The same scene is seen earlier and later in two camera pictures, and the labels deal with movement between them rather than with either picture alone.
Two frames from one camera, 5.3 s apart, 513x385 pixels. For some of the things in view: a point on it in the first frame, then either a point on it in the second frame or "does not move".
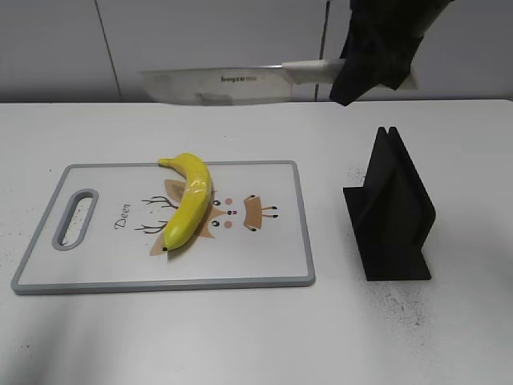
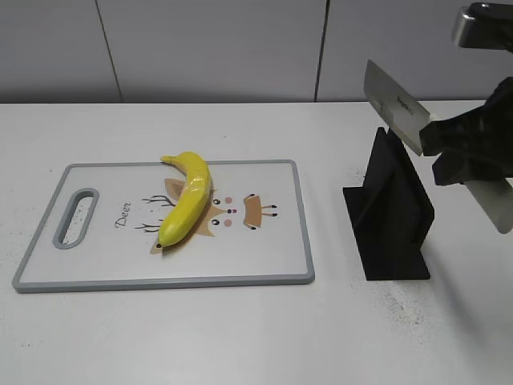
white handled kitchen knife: x=373 y=65 -> x=407 y=117
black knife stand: x=391 y=213 does not move
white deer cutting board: x=103 y=226 does not move
